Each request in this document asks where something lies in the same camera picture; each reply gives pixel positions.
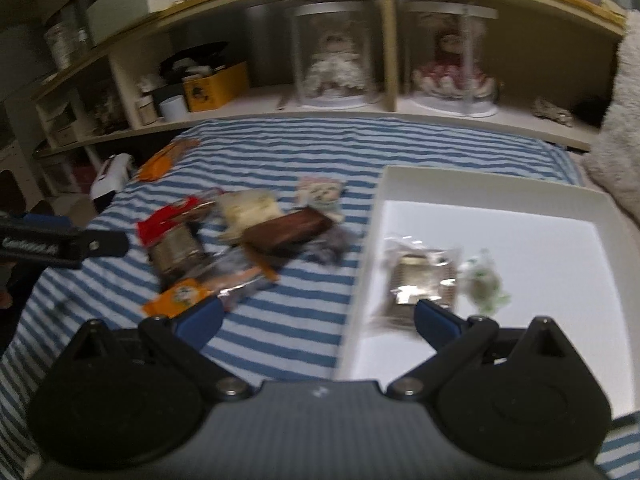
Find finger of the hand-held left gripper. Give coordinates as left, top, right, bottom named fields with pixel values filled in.
left=80, top=230, right=129, bottom=260

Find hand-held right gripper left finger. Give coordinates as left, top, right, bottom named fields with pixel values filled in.
left=69, top=295, right=248, bottom=402

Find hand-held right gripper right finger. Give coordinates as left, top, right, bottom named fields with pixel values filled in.
left=388, top=299, right=577, bottom=402

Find clear packet of brown biscuits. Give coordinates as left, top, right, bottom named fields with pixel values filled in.
left=372, top=234, right=463, bottom=332

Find red snack packet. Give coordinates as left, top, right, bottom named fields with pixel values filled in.
left=137, top=197, right=217, bottom=247

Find white cardboard box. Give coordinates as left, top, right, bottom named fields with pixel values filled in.
left=334, top=165, right=637, bottom=427

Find cream bread packet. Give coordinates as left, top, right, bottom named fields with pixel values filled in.
left=217, top=189, right=282, bottom=242

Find small orange snack packet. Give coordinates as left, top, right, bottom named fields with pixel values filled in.
left=142, top=279, right=213, bottom=319

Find clear orange-edged snack packet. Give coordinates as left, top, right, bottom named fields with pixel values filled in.
left=199, top=252, right=280, bottom=308

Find green and white candy packet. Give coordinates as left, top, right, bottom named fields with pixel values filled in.
left=459, top=249, right=513, bottom=317

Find white handheld appliance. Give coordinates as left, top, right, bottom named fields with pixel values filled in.
left=89, top=153, right=138, bottom=210

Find clear packet with round cake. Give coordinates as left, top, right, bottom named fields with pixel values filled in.
left=149, top=224, right=212, bottom=288

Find blue white striped blanket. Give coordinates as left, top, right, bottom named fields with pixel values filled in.
left=0, top=116, right=640, bottom=480

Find long orange snack packet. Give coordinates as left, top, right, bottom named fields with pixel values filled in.
left=137, top=139, right=201, bottom=182

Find brown cake packet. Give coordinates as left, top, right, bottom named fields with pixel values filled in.
left=242, top=208, right=334, bottom=257

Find small dark snack packet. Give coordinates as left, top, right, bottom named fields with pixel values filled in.
left=304, top=229, right=353, bottom=267

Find small lidded jar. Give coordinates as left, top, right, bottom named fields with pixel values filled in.
left=135, top=97, right=158, bottom=127

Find white cup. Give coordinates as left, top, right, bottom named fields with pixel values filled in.
left=158, top=94, right=189, bottom=122

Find clear cookie packet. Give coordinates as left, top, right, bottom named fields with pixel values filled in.
left=294, top=175, right=347, bottom=222

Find yellow box with black print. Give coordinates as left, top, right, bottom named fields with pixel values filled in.
left=182, top=62, right=251, bottom=112

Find glass jars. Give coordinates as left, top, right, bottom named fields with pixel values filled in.
left=44, top=19, right=93, bottom=70

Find black hat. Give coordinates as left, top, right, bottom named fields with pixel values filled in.
left=159, top=44, right=230, bottom=82

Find small beige ornament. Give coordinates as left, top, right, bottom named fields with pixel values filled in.
left=531, top=97, right=577, bottom=129

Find large white storage box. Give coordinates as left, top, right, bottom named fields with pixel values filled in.
left=86, top=0, right=230, bottom=45

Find doll in red dress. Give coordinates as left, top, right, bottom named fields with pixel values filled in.
left=414, top=25, right=490, bottom=100

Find cream wooden headboard shelf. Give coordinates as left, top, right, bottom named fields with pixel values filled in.
left=31, top=0, right=629, bottom=155

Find red doll in case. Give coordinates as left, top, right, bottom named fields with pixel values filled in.
left=400, top=1, right=500, bottom=118

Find fluffy white pillow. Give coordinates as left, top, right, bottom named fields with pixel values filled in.
left=584, top=34, right=640, bottom=223

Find doll in white dress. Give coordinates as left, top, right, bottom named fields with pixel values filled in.
left=305, top=24, right=365, bottom=98

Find white doll in case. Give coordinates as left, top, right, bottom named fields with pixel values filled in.
left=289, top=1, right=382, bottom=110

